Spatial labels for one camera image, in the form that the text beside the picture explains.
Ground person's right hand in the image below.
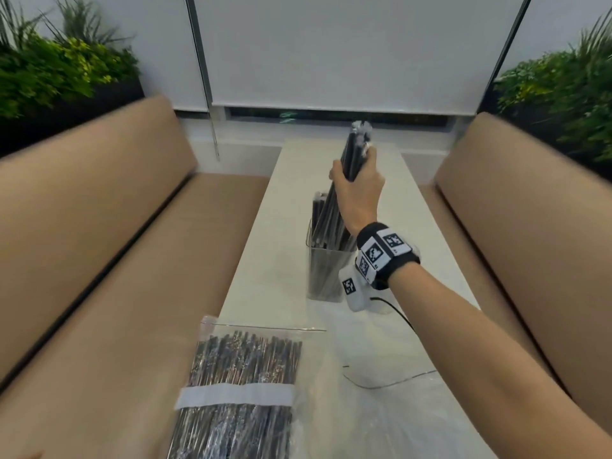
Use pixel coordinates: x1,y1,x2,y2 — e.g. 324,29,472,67
328,144,386,237

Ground bundle of black chopsticks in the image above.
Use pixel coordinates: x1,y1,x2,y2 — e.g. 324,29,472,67
317,120,375,244

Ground person's right forearm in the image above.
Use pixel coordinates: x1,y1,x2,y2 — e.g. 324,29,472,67
382,268,612,459

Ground black chopstick packets in holder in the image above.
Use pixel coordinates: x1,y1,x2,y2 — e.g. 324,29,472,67
310,192,336,249

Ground black wristband with marker tags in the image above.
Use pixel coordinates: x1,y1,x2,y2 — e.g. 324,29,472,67
356,223,422,290

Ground white roller blind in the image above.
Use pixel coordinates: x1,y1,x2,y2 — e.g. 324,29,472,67
191,0,527,116

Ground clear plastic chopstick holder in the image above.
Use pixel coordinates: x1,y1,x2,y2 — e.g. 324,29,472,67
305,219,358,302

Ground tan upholstered bench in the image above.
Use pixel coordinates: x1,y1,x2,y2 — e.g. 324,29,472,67
418,112,612,438
0,94,271,459

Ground green potted plants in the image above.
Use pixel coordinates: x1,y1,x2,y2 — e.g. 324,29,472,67
494,8,612,164
0,0,142,121

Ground bag of black chopsticks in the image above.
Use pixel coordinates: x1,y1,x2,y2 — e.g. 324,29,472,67
166,316,331,459

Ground empty clear plastic bag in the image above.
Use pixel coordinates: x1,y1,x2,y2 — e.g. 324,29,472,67
292,351,485,459

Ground dark planter box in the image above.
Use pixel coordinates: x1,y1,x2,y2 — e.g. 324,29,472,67
0,80,146,159

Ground white wrist camera unit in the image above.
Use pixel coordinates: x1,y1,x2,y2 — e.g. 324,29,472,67
339,264,384,314

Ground blind pull cord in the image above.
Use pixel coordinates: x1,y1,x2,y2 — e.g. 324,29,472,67
209,108,222,162

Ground thin black cable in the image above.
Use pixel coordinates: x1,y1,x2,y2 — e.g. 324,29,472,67
341,295,439,390

